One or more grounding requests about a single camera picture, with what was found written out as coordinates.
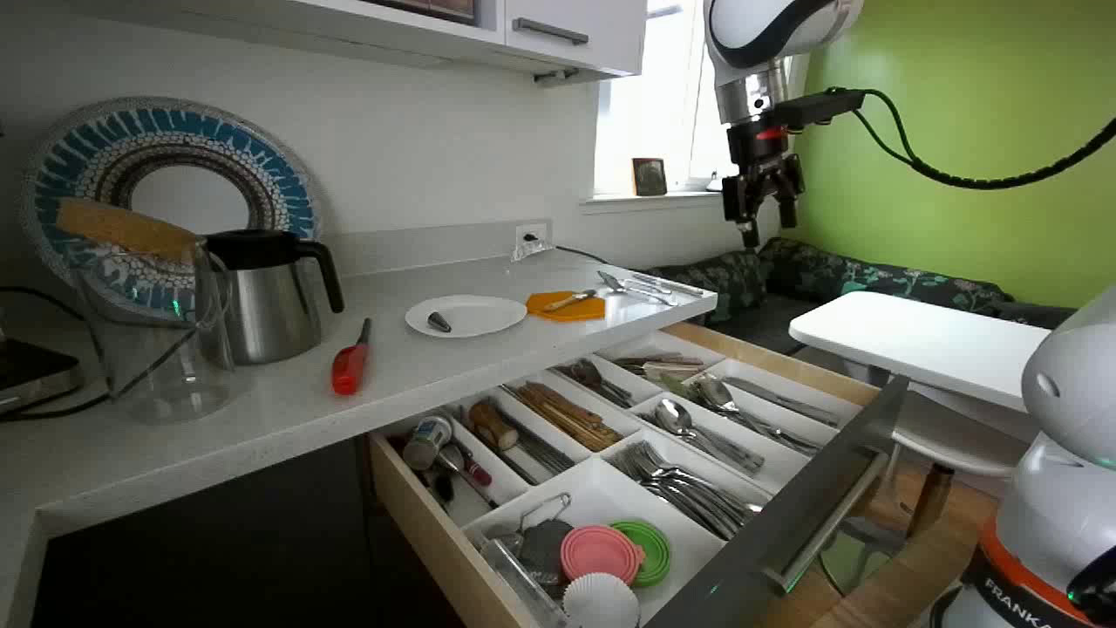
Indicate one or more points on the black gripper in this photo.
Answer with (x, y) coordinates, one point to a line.
(762, 152)

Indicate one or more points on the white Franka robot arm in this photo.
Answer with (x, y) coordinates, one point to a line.
(769, 18)

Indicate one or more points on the wooden drawer grey front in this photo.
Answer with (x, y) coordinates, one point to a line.
(802, 509)

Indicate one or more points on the dark berry-patterned cushion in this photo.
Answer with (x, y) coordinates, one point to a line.
(859, 280)

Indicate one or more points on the bright window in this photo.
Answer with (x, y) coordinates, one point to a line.
(650, 105)

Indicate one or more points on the large steel serving spoon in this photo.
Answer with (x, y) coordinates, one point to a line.
(715, 394)

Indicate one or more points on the steel butter knife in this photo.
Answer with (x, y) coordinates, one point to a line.
(791, 402)

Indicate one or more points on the white table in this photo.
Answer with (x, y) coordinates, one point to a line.
(919, 334)

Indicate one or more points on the orange silicone trivet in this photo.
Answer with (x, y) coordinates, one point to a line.
(579, 311)

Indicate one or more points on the steel tablespoon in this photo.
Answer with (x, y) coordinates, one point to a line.
(670, 415)

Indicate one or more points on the steel teaspoon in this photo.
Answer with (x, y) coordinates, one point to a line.
(597, 382)

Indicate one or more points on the steel fork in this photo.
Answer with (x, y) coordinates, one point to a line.
(658, 465)
(698, 509)

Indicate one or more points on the brown wooden spatula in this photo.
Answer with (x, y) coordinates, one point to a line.
(571, 415)

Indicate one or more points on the white oval plate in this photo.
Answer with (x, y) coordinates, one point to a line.
(474, 315)

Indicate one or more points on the dark long utensil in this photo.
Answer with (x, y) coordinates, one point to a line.
(535, 440)

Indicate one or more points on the white cutlery tray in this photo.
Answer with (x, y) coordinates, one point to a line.
(594, 494)

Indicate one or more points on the small grey object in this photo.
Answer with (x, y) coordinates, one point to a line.
(438, 322)

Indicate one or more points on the green round lid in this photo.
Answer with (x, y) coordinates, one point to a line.
(655, 552)

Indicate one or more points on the pink round lid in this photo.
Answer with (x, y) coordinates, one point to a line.
(597, 552)

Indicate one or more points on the red-tipped utensil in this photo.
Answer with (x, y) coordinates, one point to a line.
(472, 469)

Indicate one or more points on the dark grey round lid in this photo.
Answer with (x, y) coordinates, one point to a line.
(544, 544)

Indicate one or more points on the round steel strainer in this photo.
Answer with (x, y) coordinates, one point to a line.
(426, 440)

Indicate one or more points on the white round lid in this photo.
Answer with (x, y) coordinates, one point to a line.
(597, 600)

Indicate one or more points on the clear glass jar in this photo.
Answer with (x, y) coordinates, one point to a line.
(163, 372)

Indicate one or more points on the blue patterned decorative plate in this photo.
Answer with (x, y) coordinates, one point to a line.
(82, 160)

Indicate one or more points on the black flat device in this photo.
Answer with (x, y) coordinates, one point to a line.
(29, 372)

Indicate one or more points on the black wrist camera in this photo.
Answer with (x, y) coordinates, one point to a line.
(813, 105)

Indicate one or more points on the small dark picture frame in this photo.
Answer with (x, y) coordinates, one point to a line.
(650, 176)

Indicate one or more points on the white wall cabinet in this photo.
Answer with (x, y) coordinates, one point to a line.
(350, 20)

